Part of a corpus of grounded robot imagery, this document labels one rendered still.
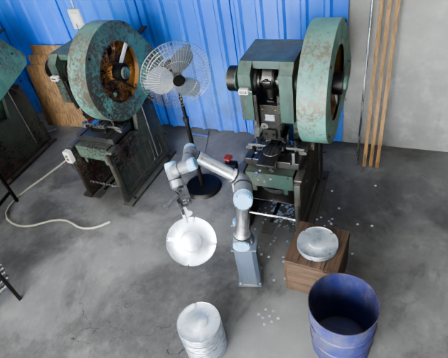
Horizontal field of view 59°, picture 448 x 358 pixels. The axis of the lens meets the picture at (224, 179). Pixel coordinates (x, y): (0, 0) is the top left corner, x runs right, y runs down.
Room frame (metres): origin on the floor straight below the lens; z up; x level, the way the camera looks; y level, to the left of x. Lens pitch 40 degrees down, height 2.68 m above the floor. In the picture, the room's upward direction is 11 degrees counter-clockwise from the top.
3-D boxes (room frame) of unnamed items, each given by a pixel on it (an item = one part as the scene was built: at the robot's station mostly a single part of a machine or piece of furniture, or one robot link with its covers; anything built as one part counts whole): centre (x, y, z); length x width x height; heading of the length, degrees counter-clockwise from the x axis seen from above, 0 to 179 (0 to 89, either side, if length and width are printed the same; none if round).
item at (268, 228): (2.46, -0.40, 0.14); 0.59 x 0.10 x 0.05; 151
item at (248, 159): (2.58, -0.47, 0.68); 0.45 x 0.30 x 0.06; 61
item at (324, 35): (2.51, -0.81, 1.33); 1.03 x 0.28 x 0.82; 151
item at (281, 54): (2.71, -0.54, 0.83); 0.79 x 0.43 x 1.34; 151
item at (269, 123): (2.55, -0.44, 1.04); 0.17 x 0.15 x 0.30; 151
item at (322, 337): (1.27, -0.55, 0.24); 0.42 x 0.42 x 0.48
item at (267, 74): (2.58, -0.47, 1.27); 0.21 x 0.12 x 0.34; 151
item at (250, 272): (1.92, -0.06, 0.23); 0.19 x 0.19 x 0.45; 76
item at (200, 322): (1.43, 0.35, 0.32); 0.29 x 0.29 x 0.01
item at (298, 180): (2.57, -0.77, 0.45); 0.92 x 0.12 x 0.90; 151
